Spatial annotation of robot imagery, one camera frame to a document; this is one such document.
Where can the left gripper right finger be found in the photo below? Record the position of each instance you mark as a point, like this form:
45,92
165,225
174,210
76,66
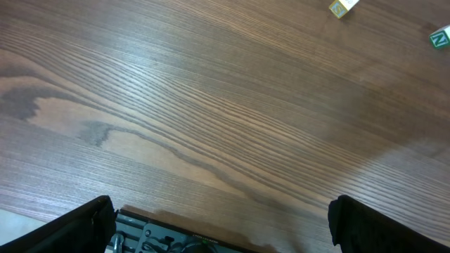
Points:
357,228

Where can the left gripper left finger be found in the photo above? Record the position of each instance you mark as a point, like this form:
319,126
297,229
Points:
88,228

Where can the wooden block green letter side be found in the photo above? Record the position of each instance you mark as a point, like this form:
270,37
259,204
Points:
440,38

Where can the wooden block yellow side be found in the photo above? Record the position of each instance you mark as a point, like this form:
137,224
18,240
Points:
339,8

